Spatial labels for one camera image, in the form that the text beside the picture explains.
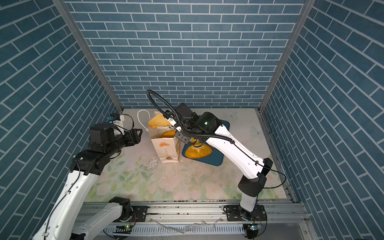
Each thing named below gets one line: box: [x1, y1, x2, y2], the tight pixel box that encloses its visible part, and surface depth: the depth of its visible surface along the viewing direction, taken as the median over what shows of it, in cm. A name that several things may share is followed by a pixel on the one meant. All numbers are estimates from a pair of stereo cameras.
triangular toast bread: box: [148, 113, 172, 129], surface depth 77 cm
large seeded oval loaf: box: [185, 144, 213, 159], surface depth 93 cm
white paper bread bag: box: [147, 125, 181, 164], surface depth 78 cm
